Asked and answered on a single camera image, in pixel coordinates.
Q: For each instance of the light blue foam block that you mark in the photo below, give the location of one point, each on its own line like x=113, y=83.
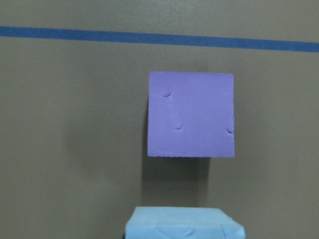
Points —
x=182, y=223

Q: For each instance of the purple foam block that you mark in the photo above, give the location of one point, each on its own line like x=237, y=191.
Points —
x=191, y=114

